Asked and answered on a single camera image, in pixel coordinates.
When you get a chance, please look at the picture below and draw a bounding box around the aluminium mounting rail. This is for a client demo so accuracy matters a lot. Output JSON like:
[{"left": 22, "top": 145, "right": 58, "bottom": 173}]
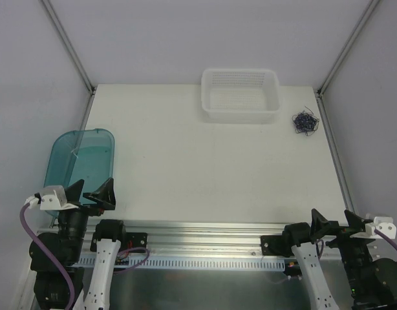
[{"left": 124, "top": 220, "right": 284, "bottom": 258}]

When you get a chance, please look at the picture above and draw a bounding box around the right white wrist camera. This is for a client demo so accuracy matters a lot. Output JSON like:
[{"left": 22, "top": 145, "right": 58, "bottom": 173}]
[{"left": 350, "top": 213, "right": 397, "bottom": 240}]

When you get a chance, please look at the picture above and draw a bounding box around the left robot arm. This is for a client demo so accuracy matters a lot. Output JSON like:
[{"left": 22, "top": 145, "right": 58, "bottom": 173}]
[{"left": 25, "top": 178, "right": 127, "bottom": 309}]

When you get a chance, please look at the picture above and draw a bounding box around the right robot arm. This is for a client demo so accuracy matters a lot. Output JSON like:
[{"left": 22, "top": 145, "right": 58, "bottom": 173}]
[{"left": 281, "top": 209, "right": 397, "bottom": 309}]

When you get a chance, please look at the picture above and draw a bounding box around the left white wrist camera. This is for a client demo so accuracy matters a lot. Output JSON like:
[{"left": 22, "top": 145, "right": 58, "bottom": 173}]
[{"left": 25, "top": 185, "right": 79, "bottom": 211}]

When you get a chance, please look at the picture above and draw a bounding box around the aluminium frame post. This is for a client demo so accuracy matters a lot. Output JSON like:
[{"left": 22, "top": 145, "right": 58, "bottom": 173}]
[
  {"left": 39, "top": 0, "right": 96, "bottom": 95},
  {"left": 316, "top": 0, "right": 382, "bottom": 98}
]

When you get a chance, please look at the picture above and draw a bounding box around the left aluminium frame post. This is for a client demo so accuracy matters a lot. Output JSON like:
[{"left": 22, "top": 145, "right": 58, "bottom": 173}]
[{"left": 39, "top": 0, "right": 96, "bottom": 95}]

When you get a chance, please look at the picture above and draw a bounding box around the white slotted cable duct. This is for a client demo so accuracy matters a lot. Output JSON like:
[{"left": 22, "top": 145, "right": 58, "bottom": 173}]
[{"left": 74, "top": 254, "right": 285, "bottom": 272}]

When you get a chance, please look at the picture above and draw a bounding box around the right aluminium frame post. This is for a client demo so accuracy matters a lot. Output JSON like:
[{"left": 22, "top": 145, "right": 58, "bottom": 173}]
[{"left": 316, "top": 0, "right": 382, "bottom": 98}]

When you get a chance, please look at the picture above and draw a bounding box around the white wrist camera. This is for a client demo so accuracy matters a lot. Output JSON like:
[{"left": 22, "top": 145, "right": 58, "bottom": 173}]
[
  {"left": 25, "top": 185, "right": 79, "bottom": 211},
  {"left": 350, "top": 213, "right": 397, "bottom": 240}
]

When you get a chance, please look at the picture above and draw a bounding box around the teal transparent plastic bin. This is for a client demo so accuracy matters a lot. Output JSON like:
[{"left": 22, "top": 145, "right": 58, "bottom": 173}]
[{"left": 43, "top": 127, "right": 116, "bottom": 219}]

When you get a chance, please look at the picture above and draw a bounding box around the purple black cable bundle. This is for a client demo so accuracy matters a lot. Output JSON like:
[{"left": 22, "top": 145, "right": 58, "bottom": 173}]
[{"left": 292, "top": 105, "right": 320, "bottom": 137}]

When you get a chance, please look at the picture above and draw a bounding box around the white perforated plastic basket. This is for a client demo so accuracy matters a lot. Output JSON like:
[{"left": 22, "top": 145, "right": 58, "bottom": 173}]
[{"left": 201, "top": 68, "right": 282, "bottom": 124}]

